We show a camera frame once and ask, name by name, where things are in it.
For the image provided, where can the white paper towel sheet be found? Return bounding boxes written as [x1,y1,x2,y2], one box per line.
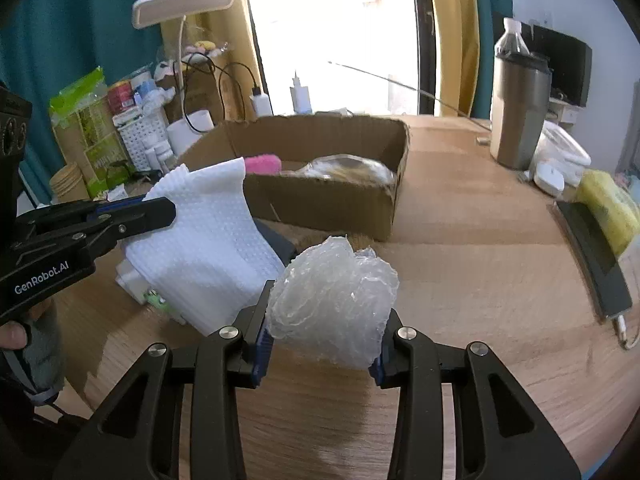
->
[124,158,284,335]

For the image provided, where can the clear bubble wrap ball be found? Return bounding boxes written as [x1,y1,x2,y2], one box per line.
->
[265,236,399,370]

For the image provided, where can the left hand grey glove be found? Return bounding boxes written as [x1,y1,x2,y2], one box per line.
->
[1,304,65,406]

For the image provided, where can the brown paper cup stack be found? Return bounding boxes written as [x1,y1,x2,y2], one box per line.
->
[50,162,90,203]

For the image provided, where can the white plastic basket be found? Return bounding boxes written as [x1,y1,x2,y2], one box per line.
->
[112,106,171,171]

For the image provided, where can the green snack bag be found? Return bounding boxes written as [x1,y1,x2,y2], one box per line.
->
[49,66,134,198]

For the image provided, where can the red tin can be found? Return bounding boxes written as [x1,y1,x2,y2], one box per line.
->
[107,80,136,115]

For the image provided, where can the black smartphone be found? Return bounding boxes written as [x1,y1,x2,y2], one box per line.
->
[554,200,632,321]

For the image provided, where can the pink fluffy cloth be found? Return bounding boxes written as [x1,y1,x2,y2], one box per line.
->
[244,154,282,174]

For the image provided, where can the white desk lamp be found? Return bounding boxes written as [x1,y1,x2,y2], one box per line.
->
[131,0,234,136]

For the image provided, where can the yellow tissue pack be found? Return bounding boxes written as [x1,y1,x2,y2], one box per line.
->
[576,170,639,257]

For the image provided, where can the white computer mouse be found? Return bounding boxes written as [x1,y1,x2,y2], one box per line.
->
[534,162,565,197]

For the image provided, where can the brown cardboard box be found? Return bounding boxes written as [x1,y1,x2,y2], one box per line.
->
[180,114,410,242]

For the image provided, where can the clear bag with brown item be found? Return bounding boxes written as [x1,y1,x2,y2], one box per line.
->
[294,154,396,185]

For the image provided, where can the steel travel tumbler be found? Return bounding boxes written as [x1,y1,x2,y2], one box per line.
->
[489,52,552,170]

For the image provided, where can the black monitor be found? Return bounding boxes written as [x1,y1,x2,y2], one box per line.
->
[496,16,592,106]

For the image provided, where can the clear water bottle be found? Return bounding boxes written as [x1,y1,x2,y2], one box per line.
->
[495,18,530,55]

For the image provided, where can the white charger with black cable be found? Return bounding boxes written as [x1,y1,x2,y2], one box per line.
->
[179,52,274,134]

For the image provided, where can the white charger with grey cable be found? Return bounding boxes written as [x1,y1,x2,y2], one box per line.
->
[290,62,490,131]

